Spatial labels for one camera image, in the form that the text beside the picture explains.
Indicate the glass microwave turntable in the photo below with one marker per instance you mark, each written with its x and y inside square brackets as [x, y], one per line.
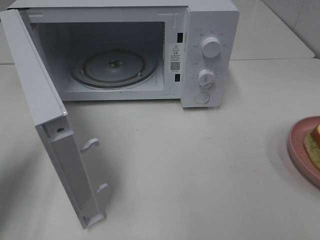
[114, 68]

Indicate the white bread slice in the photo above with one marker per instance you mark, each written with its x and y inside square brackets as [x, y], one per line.
[315, 134]

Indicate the upper white power knob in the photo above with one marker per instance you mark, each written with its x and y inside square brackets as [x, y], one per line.
[211, 47]

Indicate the white timer knob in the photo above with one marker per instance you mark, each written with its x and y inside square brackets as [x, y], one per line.
[206, 77]

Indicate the white warning label sticker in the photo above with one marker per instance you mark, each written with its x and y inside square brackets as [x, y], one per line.
[176, 57]

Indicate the round white door button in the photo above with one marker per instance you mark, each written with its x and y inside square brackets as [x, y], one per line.
[202, 98]

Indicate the white microwave oven body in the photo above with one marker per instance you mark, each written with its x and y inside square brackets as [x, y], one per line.
[72, 29]

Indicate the pink round plate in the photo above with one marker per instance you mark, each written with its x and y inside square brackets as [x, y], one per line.
[297, 151]

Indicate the white microwave door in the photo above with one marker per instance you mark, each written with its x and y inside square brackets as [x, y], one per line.
[50, 116]

